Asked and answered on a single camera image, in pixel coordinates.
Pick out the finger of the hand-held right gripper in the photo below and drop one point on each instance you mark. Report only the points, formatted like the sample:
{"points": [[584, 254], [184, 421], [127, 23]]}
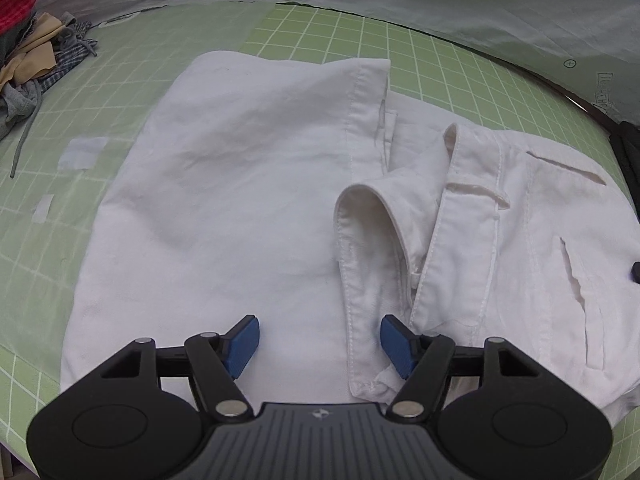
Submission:
{"points": [[636, 272]]}

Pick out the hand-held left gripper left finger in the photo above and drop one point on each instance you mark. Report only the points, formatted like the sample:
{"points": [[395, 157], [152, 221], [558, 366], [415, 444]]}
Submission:
{"points": [[242, 346]]}

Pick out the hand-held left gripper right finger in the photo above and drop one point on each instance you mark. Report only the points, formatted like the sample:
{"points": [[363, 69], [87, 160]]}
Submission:
{"points": [[397, 346]]}

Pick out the white pants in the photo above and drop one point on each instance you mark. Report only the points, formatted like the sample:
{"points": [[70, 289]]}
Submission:
{"points": [[225, 185]]}

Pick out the black folded cloth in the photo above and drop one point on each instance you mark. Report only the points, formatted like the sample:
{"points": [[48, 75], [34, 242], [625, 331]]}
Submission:
{"points": [[631, 155]]}

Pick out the small white tape strip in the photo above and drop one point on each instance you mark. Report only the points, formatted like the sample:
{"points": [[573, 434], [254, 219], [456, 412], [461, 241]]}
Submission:
{"points": [[44, 208]]}

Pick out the large white tape patch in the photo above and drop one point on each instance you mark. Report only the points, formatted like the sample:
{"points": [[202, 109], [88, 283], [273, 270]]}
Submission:
{"points": [[82, 154]]}

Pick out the green grid mat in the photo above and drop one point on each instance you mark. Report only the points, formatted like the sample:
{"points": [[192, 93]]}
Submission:
{"points": [[325, 30]]}

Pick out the grey carrot print sheet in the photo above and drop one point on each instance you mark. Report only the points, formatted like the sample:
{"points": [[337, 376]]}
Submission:
{"points": [[450, 0]]}

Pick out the beige cloth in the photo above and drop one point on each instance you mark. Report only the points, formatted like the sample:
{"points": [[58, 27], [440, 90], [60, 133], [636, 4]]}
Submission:
{"points": [[40, 60]]}

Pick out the dark green cloth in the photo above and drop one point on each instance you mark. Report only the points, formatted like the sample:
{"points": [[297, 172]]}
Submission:
{"points": [[10, 45]]}

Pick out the red checked cloth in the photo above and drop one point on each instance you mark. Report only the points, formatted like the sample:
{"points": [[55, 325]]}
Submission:
{"points": [[17, 2]]}

